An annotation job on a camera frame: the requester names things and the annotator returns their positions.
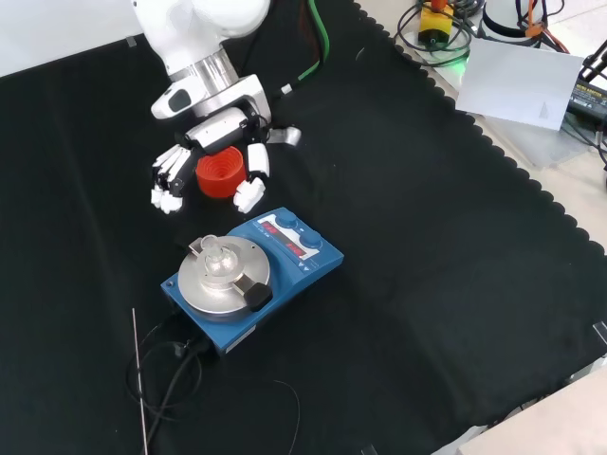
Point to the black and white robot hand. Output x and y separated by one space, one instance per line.
215 130

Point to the blue base heater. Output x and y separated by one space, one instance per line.
265 284

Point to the red ribbed plastic cup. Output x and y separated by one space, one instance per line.
220 171

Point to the clear round-bottom glass flask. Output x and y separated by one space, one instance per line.
216 260

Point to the black cloth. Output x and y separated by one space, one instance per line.
294 265

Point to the yellow stop button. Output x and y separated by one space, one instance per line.
434 23

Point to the thin metal probe rod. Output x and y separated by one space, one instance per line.
140 374

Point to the pale board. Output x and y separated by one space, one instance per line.
519 87

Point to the black power adapter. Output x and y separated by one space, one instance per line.
588 102

